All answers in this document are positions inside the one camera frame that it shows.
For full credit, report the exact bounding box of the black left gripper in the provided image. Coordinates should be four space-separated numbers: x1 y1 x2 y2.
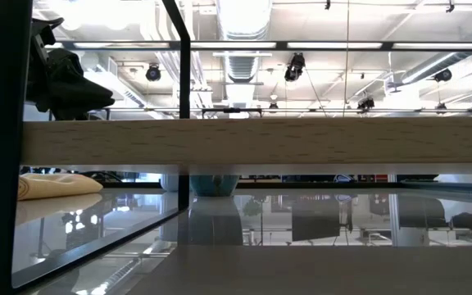
34 48 116 121

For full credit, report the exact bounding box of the dark teal mug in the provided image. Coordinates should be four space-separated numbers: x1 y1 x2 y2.
189 175 242 198

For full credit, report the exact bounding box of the yellow folded cloth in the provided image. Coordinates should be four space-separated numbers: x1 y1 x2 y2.
16 172 105 202

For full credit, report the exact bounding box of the white glossy table sheet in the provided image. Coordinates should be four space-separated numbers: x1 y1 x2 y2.
12 187 472 295

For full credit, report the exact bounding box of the silver ventilation duct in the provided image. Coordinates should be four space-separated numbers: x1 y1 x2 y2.
214 0 275 84

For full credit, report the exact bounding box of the black overhead camera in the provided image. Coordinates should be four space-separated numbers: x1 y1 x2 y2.
283 52 307 83

